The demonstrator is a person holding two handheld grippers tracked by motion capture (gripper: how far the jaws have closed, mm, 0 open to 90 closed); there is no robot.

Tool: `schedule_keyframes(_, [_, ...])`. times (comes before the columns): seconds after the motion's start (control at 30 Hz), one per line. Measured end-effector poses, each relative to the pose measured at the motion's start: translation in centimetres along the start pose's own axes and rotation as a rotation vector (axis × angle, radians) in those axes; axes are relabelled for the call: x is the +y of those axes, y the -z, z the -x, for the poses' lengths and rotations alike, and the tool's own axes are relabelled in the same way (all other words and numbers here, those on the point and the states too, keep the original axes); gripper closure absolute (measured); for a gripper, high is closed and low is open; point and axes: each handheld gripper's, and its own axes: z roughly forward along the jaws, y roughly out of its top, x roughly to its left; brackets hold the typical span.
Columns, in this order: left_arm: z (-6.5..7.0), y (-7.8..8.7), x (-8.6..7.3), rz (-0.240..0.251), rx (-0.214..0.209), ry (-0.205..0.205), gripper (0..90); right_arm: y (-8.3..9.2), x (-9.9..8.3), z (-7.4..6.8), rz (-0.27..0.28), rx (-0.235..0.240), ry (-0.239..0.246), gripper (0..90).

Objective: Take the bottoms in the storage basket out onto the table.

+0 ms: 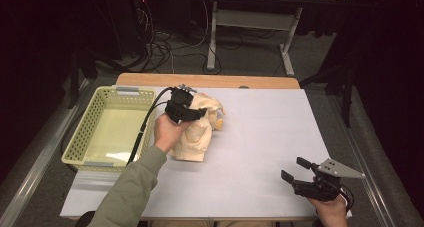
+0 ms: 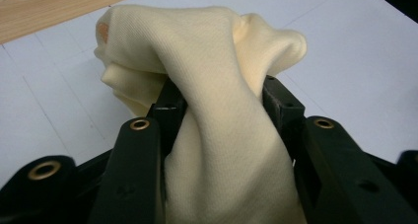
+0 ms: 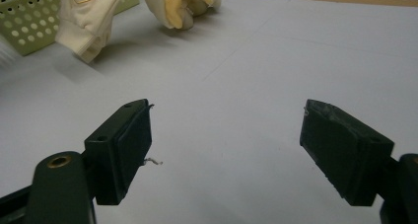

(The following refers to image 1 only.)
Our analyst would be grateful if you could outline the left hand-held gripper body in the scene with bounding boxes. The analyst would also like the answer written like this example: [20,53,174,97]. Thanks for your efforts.
[164,84,198,125]

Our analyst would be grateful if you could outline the left hand-held gripper cable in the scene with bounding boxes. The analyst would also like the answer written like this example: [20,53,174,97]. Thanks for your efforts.
[126,86,176,165]

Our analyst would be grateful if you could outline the metal floor rail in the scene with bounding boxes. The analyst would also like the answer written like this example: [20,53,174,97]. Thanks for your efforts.
[0,78,91,227]
[328,93,398,227]

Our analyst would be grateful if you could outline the black stand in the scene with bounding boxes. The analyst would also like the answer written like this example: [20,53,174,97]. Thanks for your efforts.
[66,50,99,110]
[299,60,356,128]

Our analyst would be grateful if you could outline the tangle of floor cables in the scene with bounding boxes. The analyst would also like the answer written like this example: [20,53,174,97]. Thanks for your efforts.
[133,0,244,75]

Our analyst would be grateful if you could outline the person's right hand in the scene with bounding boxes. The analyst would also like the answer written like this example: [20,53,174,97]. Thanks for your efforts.
[308,195,349,227]

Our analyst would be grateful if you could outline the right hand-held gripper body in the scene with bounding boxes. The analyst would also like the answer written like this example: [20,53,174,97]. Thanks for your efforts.
[291,158,366,202]

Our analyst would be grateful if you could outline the right hand-held gripper cable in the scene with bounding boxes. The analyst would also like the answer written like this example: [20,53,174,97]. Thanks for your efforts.
[339,184,355,212]

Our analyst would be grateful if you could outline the green perforated plastic basket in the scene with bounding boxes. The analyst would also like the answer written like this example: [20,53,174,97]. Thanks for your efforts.
[61,85,158,173]

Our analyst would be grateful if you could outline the grey metal frame desk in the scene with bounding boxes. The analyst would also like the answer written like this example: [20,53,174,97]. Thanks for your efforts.
[199,0,348,77]

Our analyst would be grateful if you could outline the cream baby pants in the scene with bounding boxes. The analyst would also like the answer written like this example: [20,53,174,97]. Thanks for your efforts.
[168,91,226,163]

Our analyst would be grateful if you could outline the hand-held gripper cable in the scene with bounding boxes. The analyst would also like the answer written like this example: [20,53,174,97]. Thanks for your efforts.
[339,184,355,212]
[126,86,176,165]

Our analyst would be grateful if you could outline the person's left hand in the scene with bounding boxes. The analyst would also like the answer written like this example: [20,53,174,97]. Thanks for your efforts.
[153,113,194,155]

